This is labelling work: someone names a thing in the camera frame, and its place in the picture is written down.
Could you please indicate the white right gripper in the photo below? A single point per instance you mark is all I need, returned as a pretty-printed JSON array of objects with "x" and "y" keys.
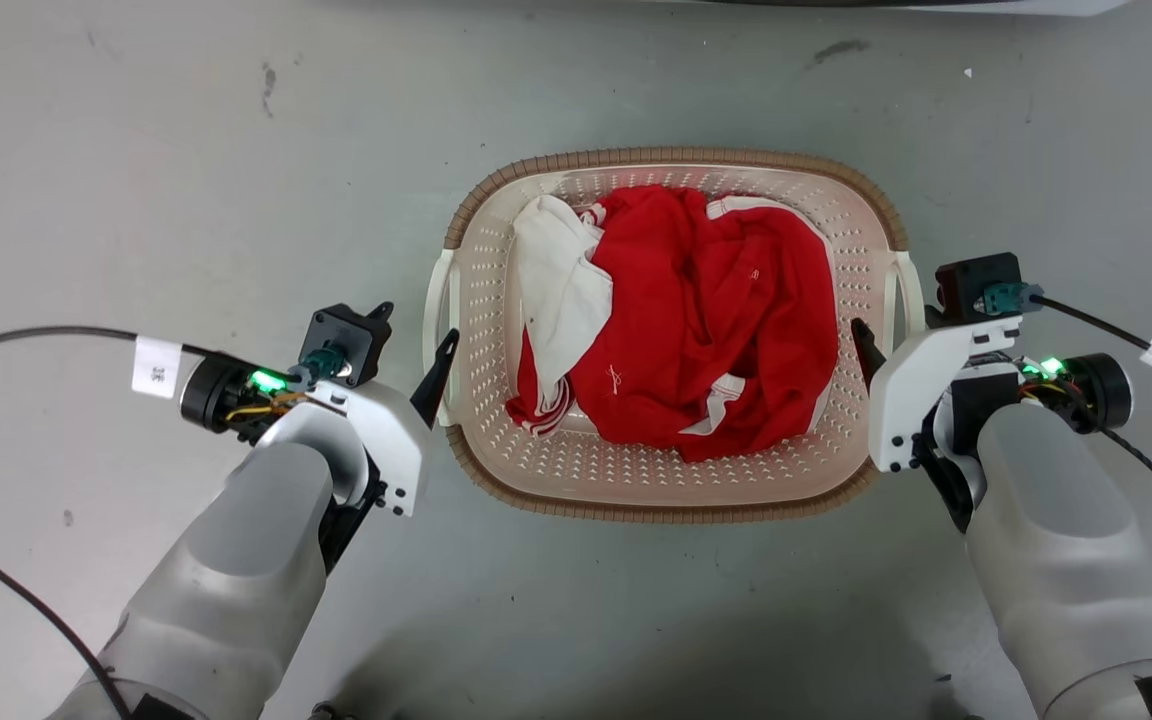
[{"x": 911, "y": 385}]

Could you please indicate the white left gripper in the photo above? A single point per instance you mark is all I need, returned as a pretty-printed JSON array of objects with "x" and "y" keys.
[{"x": 391, "y": 440}]

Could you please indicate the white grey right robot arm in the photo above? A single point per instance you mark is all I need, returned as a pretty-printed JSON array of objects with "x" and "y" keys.
[{"x": 1066, "y": 540}]

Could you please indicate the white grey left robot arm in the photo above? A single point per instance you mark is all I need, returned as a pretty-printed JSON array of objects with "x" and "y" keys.
[{"x": 236, "y": 580}]

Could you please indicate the beige plastic laundry basket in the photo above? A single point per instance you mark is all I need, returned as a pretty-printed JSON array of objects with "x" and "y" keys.
[{"x": 496, "y": 300}]

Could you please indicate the red garment with white trim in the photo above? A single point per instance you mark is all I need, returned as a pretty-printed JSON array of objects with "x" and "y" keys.
[{"x": 716, "y": 330}]

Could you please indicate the white cloth garment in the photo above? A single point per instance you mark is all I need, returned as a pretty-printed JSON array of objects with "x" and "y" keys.
[{"x": 561, "y": 290}]

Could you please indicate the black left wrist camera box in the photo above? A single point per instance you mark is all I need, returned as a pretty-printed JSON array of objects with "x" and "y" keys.
[{"x": 346, "y": 342}]

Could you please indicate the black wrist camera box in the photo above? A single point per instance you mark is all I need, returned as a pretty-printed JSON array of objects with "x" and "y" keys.
[
  {"x": 976, "y": 285},
  {"x": 346, "y": 342}
]

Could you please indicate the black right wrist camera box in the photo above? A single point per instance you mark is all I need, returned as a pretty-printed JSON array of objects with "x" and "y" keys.
[{"x": 976, "y": 285}]

